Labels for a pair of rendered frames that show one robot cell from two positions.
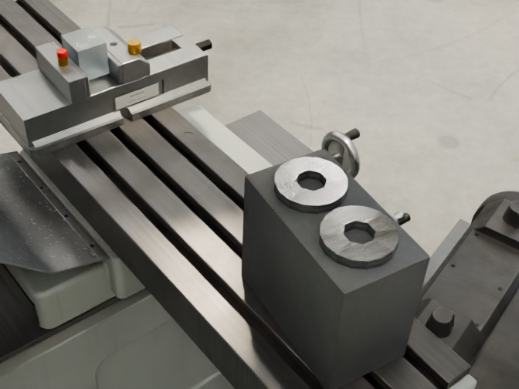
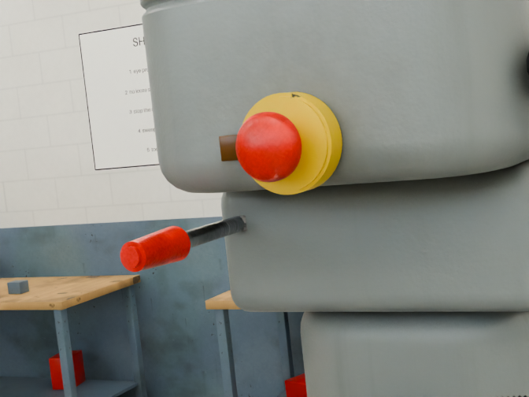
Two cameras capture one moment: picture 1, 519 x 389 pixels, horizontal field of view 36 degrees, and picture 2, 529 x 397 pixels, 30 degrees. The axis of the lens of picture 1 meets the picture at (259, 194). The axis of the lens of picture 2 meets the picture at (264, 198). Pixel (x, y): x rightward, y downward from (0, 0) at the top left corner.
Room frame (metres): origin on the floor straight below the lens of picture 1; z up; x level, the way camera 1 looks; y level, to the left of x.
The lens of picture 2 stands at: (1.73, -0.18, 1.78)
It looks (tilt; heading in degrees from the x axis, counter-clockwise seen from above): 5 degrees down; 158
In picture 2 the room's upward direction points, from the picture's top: 6 degrees counter-clockwise
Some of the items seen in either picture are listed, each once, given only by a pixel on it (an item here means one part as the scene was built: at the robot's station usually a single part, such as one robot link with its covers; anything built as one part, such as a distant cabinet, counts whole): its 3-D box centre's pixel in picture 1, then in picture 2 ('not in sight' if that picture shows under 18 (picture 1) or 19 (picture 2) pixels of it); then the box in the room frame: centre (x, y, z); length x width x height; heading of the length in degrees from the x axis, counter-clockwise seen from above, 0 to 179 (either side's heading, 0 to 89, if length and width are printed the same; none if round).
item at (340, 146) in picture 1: (328, 161); not in sight; (1.37, -0.15, 0.61); 0.16 x 0.12 x 0.12; 130
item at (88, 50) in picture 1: (85, 54); not in sight; (1.12, 0.30, 1.02); 0.06 x 0.05 x 0.06; 38
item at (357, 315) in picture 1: (327, 263); not in sight; (0.69, -0.09, 1.01); 0.22 x 0.12 x 0.20; 32
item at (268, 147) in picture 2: not in sight; (272, 146); (1.21, 0.04, 1.76); 0.04 x 0.03 x 0.04; 40
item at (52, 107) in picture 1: (104, 75); not in sight; (1.14, 0.27, 0.97); 0.35 x 0.15 x 0.11; 128
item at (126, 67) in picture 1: (116, 53); not in sight; (1.16, 0.25, 1.00); 0.12 x 0.06 x 0.04; 38
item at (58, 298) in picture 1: (129, 198); not in sight; (1.04, 0.23, 0.77); 0.50 x 0.35 x 0.12; 130
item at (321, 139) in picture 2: not in sight; (290, 142); (1.19, 0.06, 1.76); 0.06 x 0.02 x 0.06; 40
